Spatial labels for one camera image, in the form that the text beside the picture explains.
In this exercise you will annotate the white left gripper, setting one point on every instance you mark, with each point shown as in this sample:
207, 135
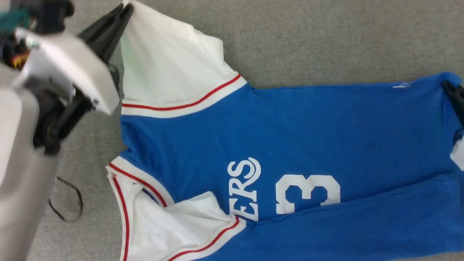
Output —
72, 61

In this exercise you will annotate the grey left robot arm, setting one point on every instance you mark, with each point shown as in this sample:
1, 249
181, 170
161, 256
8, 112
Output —
18, 181

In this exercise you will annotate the blue and white basketball jersey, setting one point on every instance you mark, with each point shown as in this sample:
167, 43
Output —
290, 127

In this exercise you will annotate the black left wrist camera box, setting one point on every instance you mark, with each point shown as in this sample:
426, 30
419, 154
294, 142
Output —
50, 14

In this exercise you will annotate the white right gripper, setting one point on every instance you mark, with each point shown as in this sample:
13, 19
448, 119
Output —
459, 156

